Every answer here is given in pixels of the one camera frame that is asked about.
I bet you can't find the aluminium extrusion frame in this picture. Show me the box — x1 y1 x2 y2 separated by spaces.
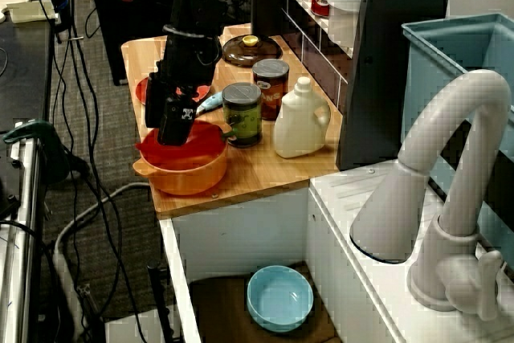
0 117 45 343

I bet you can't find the dark tiled backsplash shelf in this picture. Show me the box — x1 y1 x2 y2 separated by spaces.
256 0 365 115

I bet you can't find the pale paper notepad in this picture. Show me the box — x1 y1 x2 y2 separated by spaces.
6 0 57 23

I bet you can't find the medium clear jar white lid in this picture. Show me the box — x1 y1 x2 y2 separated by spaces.
327 0 365 49

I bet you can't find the brown glass lid yellow knob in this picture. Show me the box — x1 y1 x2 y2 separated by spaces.
222 35 284 67

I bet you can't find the red bell pepper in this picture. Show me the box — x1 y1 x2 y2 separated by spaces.
135 120 238 163

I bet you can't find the teal plastic bin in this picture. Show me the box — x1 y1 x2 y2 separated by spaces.
401 12 514 267

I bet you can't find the grey toy faucet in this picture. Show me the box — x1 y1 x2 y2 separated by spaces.
349 68 513 320

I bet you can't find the black desk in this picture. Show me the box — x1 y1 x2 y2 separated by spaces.
0 17 55 135

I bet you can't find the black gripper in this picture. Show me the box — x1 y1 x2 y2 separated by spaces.
145 27 221 148

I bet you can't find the green clamp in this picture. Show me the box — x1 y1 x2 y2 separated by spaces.
2 119 72 184

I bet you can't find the white sink basin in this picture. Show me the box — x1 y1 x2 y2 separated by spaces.
159 157 514 343

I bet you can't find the green peas can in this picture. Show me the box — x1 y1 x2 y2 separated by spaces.
221 81 264 148

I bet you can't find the red round plate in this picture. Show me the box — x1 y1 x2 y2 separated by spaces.
135 76 212 105

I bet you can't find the black computer case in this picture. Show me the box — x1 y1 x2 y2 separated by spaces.
88 0 180 86

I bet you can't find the orange beans can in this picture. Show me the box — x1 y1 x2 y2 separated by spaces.
251 58 291 121

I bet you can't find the thick grey hose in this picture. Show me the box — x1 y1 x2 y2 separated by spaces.
53 182 153 320

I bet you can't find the light blue bowl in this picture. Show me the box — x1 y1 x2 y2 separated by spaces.
246 264 315 333

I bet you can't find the orange plastic pot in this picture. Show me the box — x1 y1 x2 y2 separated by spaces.
132 120 230 196

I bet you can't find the blue handled grey knife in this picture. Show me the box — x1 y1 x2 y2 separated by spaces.
195 92 224 116

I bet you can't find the long black floor cable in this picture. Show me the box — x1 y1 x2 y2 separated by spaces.
55 0 149 343

